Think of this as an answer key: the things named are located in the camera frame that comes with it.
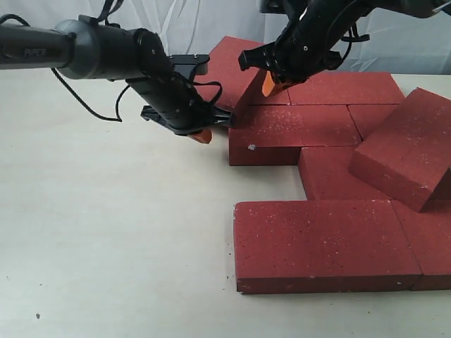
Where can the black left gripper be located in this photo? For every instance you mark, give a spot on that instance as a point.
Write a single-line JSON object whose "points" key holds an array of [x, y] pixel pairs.
{"points": [[172, 99]]}

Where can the red second row brick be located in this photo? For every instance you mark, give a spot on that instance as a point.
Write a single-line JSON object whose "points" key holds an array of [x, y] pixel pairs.
{"points": [[325, 176]]}

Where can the red third row right brick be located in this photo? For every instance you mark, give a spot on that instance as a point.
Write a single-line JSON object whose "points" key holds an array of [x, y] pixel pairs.
{"points": [[368, 117]]}

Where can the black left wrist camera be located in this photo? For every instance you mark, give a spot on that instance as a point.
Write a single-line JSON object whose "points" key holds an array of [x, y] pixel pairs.
{"points": [[190, 65]]}

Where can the red brick under leaning brick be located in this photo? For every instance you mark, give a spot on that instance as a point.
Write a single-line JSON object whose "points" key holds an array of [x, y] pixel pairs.
{"points": [[255, 97]]}

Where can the red back row right brick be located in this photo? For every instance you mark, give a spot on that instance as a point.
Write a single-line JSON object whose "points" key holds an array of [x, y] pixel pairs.
{"points": [[346, 88]]}

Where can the white fabric backdrop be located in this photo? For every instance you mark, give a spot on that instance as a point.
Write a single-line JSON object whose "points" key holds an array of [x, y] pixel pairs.
{"points": [[398, 43]]}

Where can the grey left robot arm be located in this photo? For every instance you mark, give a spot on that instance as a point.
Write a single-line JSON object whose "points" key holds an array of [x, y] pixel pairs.
{"points": [[85, 50]]}

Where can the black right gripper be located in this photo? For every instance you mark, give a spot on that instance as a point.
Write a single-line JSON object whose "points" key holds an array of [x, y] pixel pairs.
{"points": [[304, 46]]}

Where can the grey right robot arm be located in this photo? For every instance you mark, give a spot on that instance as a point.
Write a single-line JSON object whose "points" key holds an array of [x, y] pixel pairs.
{"points": [[416, 9]]}

